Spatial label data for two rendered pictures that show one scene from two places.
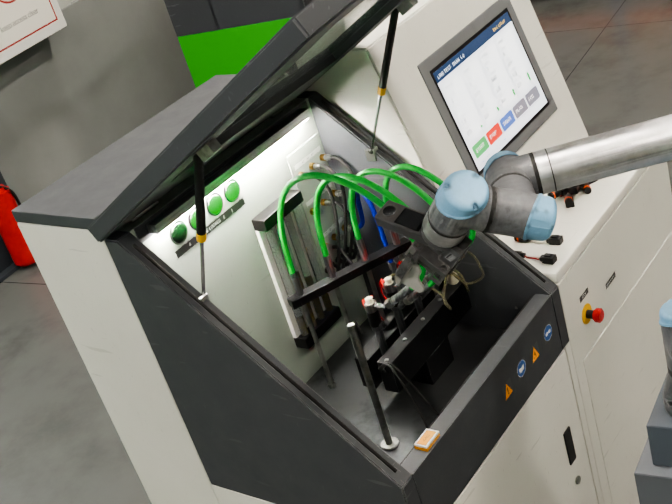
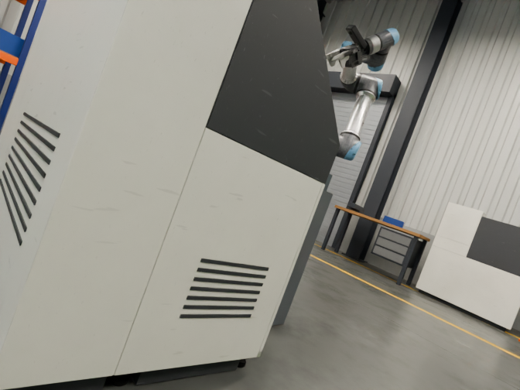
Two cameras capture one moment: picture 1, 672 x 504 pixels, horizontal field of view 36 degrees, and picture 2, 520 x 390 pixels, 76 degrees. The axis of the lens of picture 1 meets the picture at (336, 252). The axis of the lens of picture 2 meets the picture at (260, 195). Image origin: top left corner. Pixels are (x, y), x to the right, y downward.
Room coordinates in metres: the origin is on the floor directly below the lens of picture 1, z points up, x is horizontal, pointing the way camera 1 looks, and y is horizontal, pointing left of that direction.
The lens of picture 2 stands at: (1.69, 1.32, 0.69)
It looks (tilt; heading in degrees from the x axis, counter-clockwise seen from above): 1 degrees down; 273
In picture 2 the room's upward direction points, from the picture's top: 21 degrees clockwise
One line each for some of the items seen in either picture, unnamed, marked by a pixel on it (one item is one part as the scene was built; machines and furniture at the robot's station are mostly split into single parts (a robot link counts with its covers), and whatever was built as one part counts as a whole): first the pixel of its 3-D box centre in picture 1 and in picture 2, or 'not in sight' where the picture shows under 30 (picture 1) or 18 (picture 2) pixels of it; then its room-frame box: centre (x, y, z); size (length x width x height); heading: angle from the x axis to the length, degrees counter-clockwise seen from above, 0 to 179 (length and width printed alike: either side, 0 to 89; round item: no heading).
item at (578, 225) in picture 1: (574, 201); not in sight; (2.37, -0.63, 0.96); 0.70 x 0.22 x 0.03; 136
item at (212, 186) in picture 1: (234, 166); not in sight; (2.15, 0.15, 1.43); 0.54 x 0.03 x 0.02; 136
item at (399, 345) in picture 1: (418, 343); not in sight; (2.06, -0.12, 0.91); 0.34 x 0.10 x 0.15; 136
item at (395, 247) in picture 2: not in sight; (373, 240); (-0.24, -4.93, 0.52); 1.60 x 0.70 x 1.03; 143
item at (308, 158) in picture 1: (325, 201); not in sight; (2.32, -0.01, 1.20); 0.13 x 0.03 x 0.31; 136
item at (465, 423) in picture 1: (486, 404); not in sight; (1.80, -0.21, 0.87); 0.62 x 0.04 x 0.16; 136
